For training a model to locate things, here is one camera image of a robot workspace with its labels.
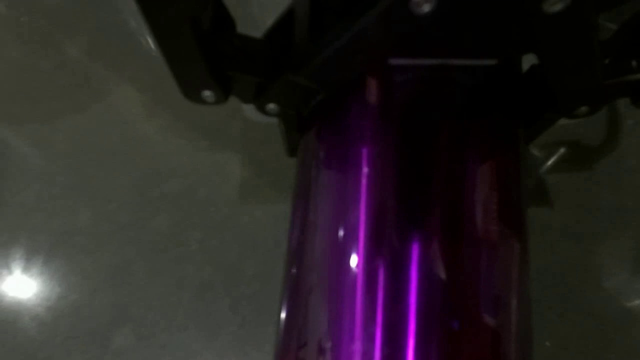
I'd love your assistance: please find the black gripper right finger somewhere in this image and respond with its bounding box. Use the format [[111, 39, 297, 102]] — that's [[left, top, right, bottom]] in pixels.
[[520, 0, 640, 209]]

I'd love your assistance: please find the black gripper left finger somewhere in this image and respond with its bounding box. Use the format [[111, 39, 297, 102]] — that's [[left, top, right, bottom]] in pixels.
[[137, 0, 317, 158]]

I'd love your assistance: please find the purple tumbler cup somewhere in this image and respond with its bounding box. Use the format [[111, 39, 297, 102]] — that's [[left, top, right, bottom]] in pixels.
[[274, 59, 536, 360]]

